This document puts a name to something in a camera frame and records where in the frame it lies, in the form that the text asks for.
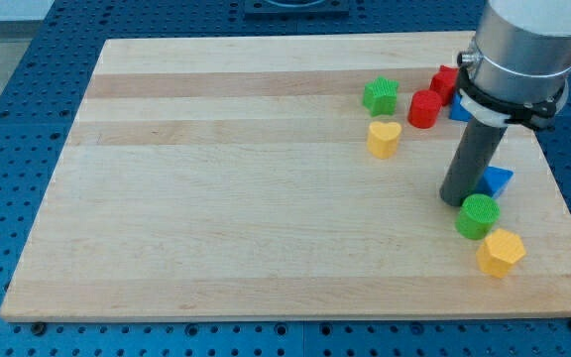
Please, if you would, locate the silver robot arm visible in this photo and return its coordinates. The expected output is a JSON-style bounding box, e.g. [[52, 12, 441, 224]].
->
[[457, 0, 571, 130]]

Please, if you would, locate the yellow heart block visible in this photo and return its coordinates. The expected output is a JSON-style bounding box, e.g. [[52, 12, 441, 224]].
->
[[366, 121, 402, 159]]

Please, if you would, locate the yellow hexagon block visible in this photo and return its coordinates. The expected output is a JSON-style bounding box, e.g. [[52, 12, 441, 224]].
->
[[476, 228, 526, 279]]

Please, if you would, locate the wooden board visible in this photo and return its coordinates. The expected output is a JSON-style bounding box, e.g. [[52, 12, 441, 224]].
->
[[0, 32, 571, 322]]

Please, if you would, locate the green star block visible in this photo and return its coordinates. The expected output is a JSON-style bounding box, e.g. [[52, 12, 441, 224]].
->
[[362, 76, 400, 117]]

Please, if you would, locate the red cylinder block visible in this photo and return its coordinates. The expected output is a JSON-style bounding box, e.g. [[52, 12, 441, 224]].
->
[[407, 89, 442, 129]]

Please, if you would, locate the blue block behind rod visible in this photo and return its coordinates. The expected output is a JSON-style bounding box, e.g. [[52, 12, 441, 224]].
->
[[449, 91, 471, 122]]

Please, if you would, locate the green cylinder block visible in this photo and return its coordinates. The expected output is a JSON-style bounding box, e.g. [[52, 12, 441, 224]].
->
[[455, 193, 501, 240]]

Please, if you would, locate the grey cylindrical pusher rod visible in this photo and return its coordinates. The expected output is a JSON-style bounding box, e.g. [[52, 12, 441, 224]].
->
[[439, 118, 507, 206]]

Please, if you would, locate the blue triangle block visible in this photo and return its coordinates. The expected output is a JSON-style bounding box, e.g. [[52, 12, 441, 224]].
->
[[474, 167, 514, 199]]

